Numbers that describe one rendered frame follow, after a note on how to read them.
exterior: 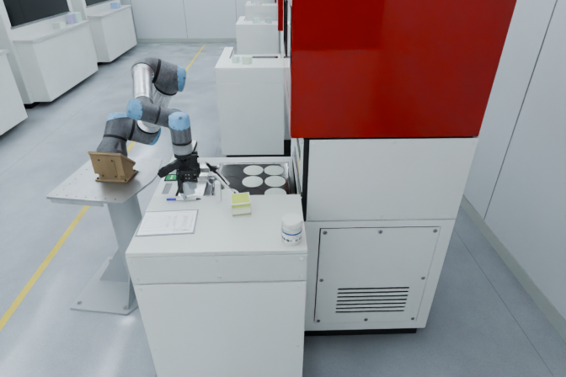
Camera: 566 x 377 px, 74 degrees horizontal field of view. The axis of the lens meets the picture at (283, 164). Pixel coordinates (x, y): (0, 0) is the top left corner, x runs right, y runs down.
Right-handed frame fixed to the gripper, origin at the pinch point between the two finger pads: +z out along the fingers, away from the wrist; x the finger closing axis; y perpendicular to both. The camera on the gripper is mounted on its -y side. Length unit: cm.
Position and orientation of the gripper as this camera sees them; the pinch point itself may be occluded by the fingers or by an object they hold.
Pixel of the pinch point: (183, 196)
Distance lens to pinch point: 159.4
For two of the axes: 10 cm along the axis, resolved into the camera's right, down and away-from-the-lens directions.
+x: -0.4, -4.5, 8.9
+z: -0.1, 8.9, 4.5
